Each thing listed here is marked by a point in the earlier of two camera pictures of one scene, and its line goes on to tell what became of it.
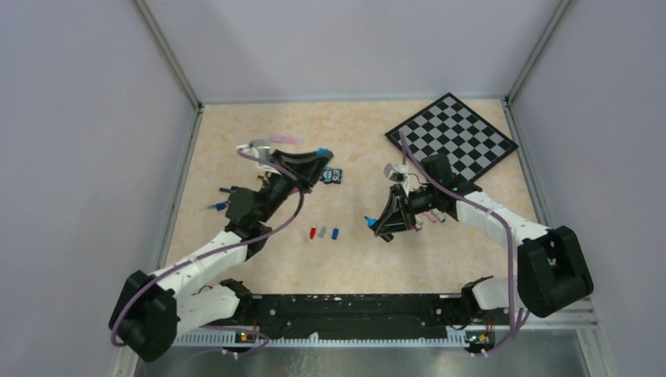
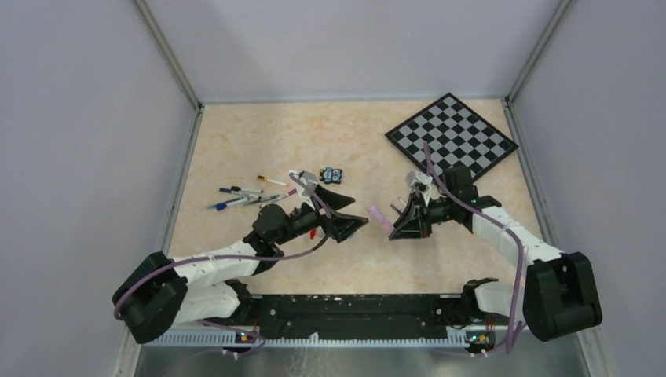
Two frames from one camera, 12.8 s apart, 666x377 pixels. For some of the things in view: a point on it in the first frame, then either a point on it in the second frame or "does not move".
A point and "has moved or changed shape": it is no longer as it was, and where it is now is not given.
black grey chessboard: x=448 y=127 does not move
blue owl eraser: x=332 y=175 does not move
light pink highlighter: x=286 y=139 has moved or changed shape
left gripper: x=307 y=167 to x=345 y=225
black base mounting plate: x=356 y=316 does not move
